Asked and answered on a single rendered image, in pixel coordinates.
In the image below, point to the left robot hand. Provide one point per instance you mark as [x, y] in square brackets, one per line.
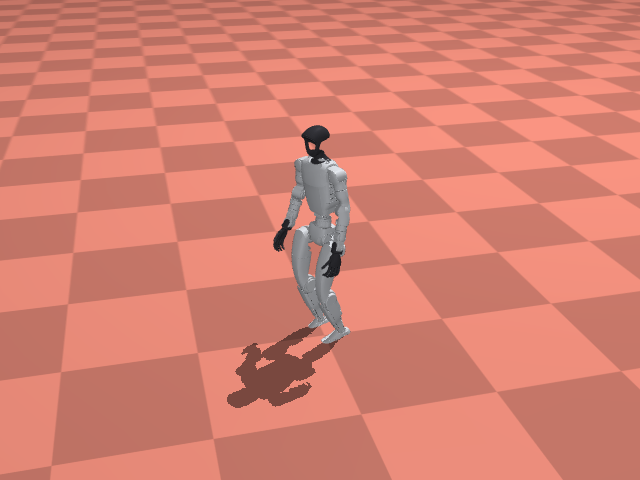
[334, 262]

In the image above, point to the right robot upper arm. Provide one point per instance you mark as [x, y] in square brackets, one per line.
[298, 190]

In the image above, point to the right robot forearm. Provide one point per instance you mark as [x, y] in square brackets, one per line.
[293, 210]

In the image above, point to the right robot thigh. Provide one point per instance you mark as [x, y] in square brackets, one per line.
[301, 256]

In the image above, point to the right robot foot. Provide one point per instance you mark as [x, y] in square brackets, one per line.
[316, 323]

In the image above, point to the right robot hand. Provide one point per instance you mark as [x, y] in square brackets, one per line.
[280, 236]

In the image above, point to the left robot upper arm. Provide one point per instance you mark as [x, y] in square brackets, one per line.
[338, 177]

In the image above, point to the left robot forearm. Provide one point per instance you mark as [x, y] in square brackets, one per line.
[341, 228]

